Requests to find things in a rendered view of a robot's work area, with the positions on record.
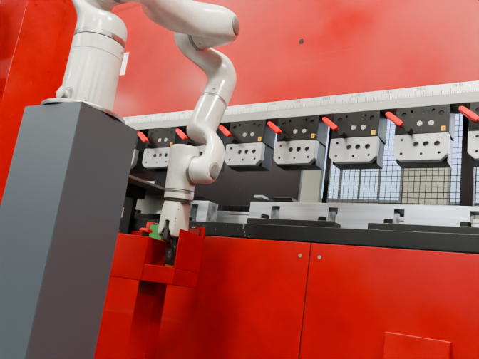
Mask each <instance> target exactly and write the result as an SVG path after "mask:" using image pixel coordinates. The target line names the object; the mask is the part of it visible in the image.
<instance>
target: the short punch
mask: <svg viewBox="0 0 479 359"><path fill-rule="evenodd" d="M166 177H167V170H156V173H155V180H154V181H155V182H154V184H156V185H158V186H161V187H164V188H165V182H166Z"/></svg>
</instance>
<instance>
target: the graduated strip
mask: <svg viewBox="0 0 479 359"><path fill-rule="evenodd" d="M476 91H479V80H477V81H470V82H463V83H449V84H443V85H429V86H422V87H415V88H402V89H394V90H381V91H374V92H366V93H353V94H346V95H333V96H325V97H318V98H305V99H297V100H284V101H277V102H270V103H256V104H249V105H236V106H229V107H227V108H226V111H225V113H224V115H231V114H238V113H253V112H262V111H269V110H284V109H292V108H307V107H315V106H323V105H338V104H346V103H361V102H369V101H377V100H392V99H399V98H414V97H423V96H431V95H445V94H454V93H468V92H476ZM193 111H194V110H188V111H180V112H173V113H160V114H152V115H139V116H132V117H125V118H123V119H124V120H125V124H131V123H146V122H154V121H162V120H177V119H185V118H190V117H191V115H192V113H193Z"/></svg>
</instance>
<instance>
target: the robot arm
mask: <svg viewBox="0 0 479 359"><path fill-rule="evenodd" d="M71 1H72V2H73V5H74V7H75V10H76V14H77V23H76V28H75V31H74V35H73V41H72V44H71V50H70V53H69V57H68V62H67V66H66V71H65V75H64V78H63V83H62V86H61V87H60V88H59V89H58V90H57V92H56V97H57V98H49V99H45V100H43V101H42V102H41V105H47V104H55V103H70V102H78V101H83V102H85V103H87V104H89V105H91V106H93V107H94V108H96V109H98V110H100V111H102V112H104V113H106V114H107V115H109V116H111V117H113V118H115V119H117V120H119V121H121V122H122V123H125V120H124V119H123V118H122V117H121V116H120V115H119V114H117V113H115V112H113V104H114V100H115V94H116V91H117V87H118V80H119V76H120V70H121V66H122V62H123V56H124V52H125V45H126V41H127V28H126V26H125V24H124V22H123V21H122V20H121V19H120V18H119V17H118V16H116V15H115V14H112V13H111V11H112V9H113V7H114V6H117V5H121V4H126V3H128V2H138V3H141V6H142V10H143V12H144V14H145V15H146V16H147V17H148V18H149V19H150V20H151V21H153V22H154V23H156V24H157V25H159V26H162V27H163V28H166V29H167V30H169V31H172V32H174V38H175V43H176V45H177V47H178V49H179V50H180V51H181V52H182V54H183V55H185V56H186V57H187V58H189V59H190V60H191V61H192V62H193V63H195V64H196V65H197V66H198V67H200V68H201V69H202V70H203V71H204V72H205V74H206V76H207V83H206V86H205V88H204V90H203V92H202V94H201V96H200V98H199V100H198V102H197V105H196V106H195V109H194V111H193V113H192V115H191V117H190V120H189V122H188V124H187V135H188V137H189V138H190V139H192V140H194V141H195V142H199V143H202V144H204V145H206V149H205V152H204V154H203V156H202V157H198V156H199V150H198V149H197V148H196V147H193V146H191V145H182V144H176V145H171V146H170V154H169V160H168V170H167V177H166V182H165V193H164V198H166V200H165V202H164V205H163V209H162V212H161V215H160V223H159V227H158V234H159V235H160V236H162V237H163V241H165V248H166V249H165V260H164V262H166V263H172V264H174V263H175V255H176V250H177V242H178V237H179V233H180V229H184V230H185V231H188V227H189V218H190V205H191V202H192V201H193V198H194V191H195V185H196V184H211V183H213V182H214V181H215V180H216V179H217V177H218V175H219V173H220V170H221V168H222V164H223V162H224V159H225V148H224V145H223V144H222V141H221V139H220V138H219V137H218V135H217V134H216V130H217V128H218V126H219V124H220V121H221V119H222V116H223V115H224V113H225V111H226V108H227V106H228V104H229V101H230V99H231V97H232V94H233V93H234V90H235V87H236V83H237V76H236V73H235V69H234V66H233V65H232V62H231V60H230V59H229V58H228V57H226V55H224V54H223V53H220V52H219V51H216V50H215V49H213V47H218V46H224V45H227V44H230V43H232V42H234V41H235V40H236V39H237V37H238V35H239V32H240V23H239V20H238V18H237V16H236V15H235V14H234V13H233V12H232V11H230V10H229V9H227V8H225V7H223V6H218V5H214V4H206V3H202V2H197V1H192V0H71Z"/></svg>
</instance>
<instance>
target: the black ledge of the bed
mask: <svg viewBox="0 0 479 359"><path fill-rule="evenodd" d="M147 222H153V223H160V220H159V219H141V218H134V220H133V227H132V230H133V231H140V230H139V229H140V228H146V224H147ZM189 226H192V227H205V235H208V236H228V237H239V238H250V239H271V240H282V241H302V242H314V243H325V244H345V245H357V246H377V247H388V248H400V249H420V250H431V251H452V252H463V253H474V254H479V234H450V233H435V232H420V231H391V230H376V229H347V228H332V227H303V226H288V225H273V224H244V223H229V222H200V221H189Z"/></svg>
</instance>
